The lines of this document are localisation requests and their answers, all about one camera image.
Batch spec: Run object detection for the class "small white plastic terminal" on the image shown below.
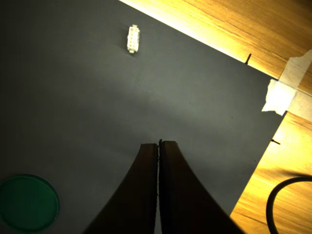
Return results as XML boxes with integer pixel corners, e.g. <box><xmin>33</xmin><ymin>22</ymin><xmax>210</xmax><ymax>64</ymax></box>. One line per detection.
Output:
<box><xmin>126</xmin><ymin>24</ymin><xmax>140</xmax><ymax>54</ymax></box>

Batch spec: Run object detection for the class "round green lid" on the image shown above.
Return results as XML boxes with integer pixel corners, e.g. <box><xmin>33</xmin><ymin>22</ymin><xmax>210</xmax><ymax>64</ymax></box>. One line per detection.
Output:
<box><xmin>0</xmin><ymin>173</ymin><xmax>60</xmax><ymax>233</ymax></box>

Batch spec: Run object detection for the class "dark grey mat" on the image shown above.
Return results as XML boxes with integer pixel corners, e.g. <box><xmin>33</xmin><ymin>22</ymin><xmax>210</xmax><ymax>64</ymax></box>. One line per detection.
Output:
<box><xmin>0</xmin><ymin>0</ymin><xmax>288</xmax><ymax>234</ymax></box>

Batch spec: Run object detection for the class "white masking tape piece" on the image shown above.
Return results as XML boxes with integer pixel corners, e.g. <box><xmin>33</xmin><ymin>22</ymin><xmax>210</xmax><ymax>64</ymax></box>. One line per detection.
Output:
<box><xmin>261</xmin><ymin>49</ymin><xmax>312</xmax><ymax>120</ymax></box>

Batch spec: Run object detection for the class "thick black camera cable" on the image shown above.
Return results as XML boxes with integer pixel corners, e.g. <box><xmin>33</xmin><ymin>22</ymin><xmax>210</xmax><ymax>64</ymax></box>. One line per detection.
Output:
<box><xmin>266</xmin><ymin>176</ymin><xmax>312</xmax><ymax>234</ymax></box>

